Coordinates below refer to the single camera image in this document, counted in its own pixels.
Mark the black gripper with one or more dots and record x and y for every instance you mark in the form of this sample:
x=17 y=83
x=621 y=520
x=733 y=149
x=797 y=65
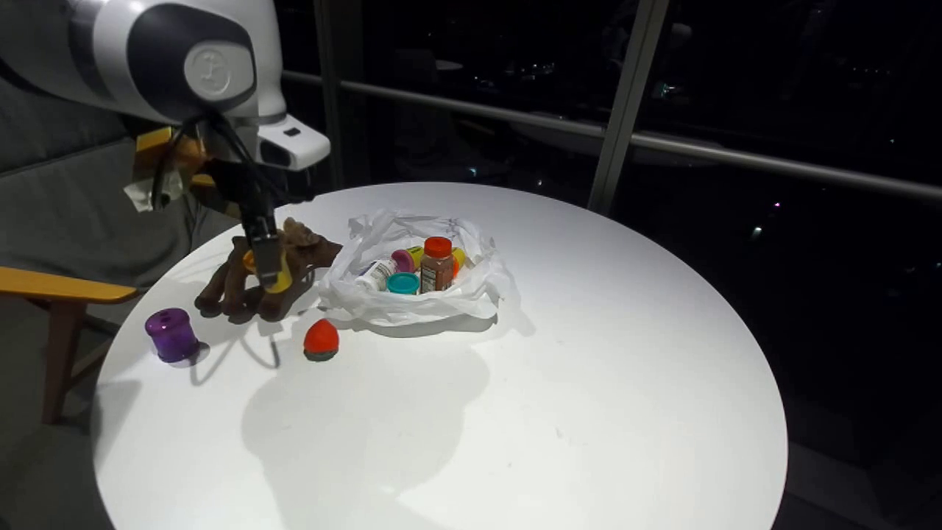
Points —
x=239 y=183

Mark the green tub with pink lid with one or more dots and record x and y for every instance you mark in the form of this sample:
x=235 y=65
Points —
x=403 y=261

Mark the brown jar with red lid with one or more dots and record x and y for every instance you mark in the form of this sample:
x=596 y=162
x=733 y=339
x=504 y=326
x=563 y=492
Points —
x=437 y=267

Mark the orange play-dough tub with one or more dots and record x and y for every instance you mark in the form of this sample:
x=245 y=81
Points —
x=276 y=283

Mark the teal lid play-dough tub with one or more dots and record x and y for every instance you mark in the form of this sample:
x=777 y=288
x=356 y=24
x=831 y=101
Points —
x=403 y=283

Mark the yellow tub with orange lid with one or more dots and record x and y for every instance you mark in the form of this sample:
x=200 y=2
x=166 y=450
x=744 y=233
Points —
x=460 y=261

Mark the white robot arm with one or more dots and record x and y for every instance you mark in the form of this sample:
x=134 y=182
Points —
x=213 y=64

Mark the clear plastic bag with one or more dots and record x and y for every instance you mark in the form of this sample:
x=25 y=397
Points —
x=353 y=288

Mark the brown teddy bear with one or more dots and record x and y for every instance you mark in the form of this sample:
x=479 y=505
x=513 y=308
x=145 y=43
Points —
x=235 y=283

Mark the purple play-dough tub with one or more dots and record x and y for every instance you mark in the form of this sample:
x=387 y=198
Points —
x=170 y=333

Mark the red play-dough tub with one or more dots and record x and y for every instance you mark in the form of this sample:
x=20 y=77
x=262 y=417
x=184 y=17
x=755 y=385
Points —
x=322 y=339

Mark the wooden chair armrest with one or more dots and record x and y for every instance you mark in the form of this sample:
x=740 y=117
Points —
x=53 y=288

